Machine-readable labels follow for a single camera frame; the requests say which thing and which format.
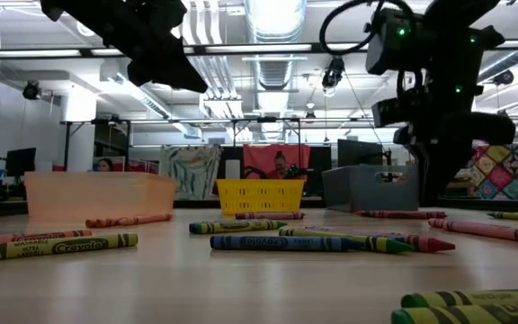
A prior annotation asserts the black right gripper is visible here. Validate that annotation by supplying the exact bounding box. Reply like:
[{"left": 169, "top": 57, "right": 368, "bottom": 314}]
[{"left": 393, "top": 107, "right": 517, "bottom": 207}]

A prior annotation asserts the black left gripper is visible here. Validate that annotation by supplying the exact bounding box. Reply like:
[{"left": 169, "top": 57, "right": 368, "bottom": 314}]
[{"left": 67, "top": 0, "right": 210, "bottom": 95}]

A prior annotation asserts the grey plastic bin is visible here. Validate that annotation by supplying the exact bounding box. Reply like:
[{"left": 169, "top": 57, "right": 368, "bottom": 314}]
[{"left": 321, "top": 163, "right": 421, "bottom": 213}]

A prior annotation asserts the orange crayon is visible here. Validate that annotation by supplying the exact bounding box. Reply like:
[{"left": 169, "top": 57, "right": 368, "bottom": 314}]
[
  {"left": 85, "top": 212, "right": 174, "bottom": 229},
  {"left": 0, "top": 229, "right": 94, "bottom": 247}
]

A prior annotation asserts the colourful patchwork quilt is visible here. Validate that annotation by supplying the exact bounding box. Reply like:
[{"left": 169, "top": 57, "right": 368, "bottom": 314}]
[{"left": 468, "top": 141, "right": 518, "bottom": 202}]

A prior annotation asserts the pink red crayon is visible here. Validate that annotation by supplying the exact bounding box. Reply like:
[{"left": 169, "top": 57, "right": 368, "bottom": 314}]
[{"left": 428, "top": 217, "right": 518, "bottom": 246}]

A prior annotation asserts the black overhead crossbar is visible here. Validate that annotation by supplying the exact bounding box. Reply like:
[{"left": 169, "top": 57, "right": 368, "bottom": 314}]
[{"left": 0, "top": 40, "right": 518, "bottom": 60}]

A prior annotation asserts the black monitor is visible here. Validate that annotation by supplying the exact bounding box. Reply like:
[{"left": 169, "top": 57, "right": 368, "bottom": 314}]
[
  {"left": 5, "top": 147, "right": 38, "bottom": 178},
  {"left": 336, "top": 139, "right": 384, "bottom": 168}
]

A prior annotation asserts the leaf print cloth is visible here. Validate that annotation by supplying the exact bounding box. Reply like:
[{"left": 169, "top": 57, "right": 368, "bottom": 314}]
[{"left": 158, "top": 144, "right": 223, "bottom": 202}]

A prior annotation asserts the red cloth backdrop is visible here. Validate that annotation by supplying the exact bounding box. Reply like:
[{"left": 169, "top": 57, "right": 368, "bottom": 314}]
[{"left": 242, "top": 143, "right": 312, "bottom": 181}]

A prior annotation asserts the orange translucent plastic bin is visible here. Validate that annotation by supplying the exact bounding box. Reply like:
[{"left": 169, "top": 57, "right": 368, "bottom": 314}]
[{"left": 23, "top": 170, "right": 178, "bottom": 222}]

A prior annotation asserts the yellow plastic basket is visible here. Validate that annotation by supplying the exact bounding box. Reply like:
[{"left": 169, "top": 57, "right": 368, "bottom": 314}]
[{"left": 216, "top": 178, "right": 308, "bottom": 216}]

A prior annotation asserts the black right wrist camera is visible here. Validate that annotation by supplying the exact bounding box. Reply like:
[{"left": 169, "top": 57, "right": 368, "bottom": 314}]
[{"left": 371, "top": 95, "right": 424, "bottom": 130}]

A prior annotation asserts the black ceiling camera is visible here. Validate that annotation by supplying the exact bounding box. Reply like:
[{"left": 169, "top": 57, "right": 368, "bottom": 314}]
[
  {"left": 320, "top": 55, "right": 346, "bottom": 90},
  {"left": 22, "top": 79, "right": 43, "bottom": 102},
  {"left": 492, "top": 69, "right": 515, "bottom": 86}
]

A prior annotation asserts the black background rig frame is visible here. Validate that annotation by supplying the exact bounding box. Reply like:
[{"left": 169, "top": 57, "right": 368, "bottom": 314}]
[{"left": 59, "top": 116, "right": 305, "bottom": 173}]

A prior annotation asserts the silver ceiling duct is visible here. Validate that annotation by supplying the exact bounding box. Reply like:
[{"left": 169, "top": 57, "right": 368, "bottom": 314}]
[{"left": 243, "top": 0, "right": 308, "bottom": 141}]

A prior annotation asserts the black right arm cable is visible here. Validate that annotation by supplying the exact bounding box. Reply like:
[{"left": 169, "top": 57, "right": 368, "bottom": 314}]
[{"left": 319, "top": 0, "right": 417, "bottom": 58}]

